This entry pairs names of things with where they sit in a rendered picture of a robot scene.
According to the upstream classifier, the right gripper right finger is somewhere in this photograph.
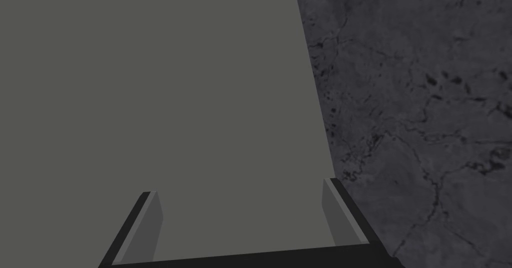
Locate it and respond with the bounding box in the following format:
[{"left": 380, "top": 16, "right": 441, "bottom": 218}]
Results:
[{"left": 321, "top": 177, "right": 382, "bottom": 247}]

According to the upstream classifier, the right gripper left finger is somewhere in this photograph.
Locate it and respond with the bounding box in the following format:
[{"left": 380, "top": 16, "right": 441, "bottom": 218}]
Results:
[{"left": 98, "top": 190, "right": 164, "bottom": 267}]

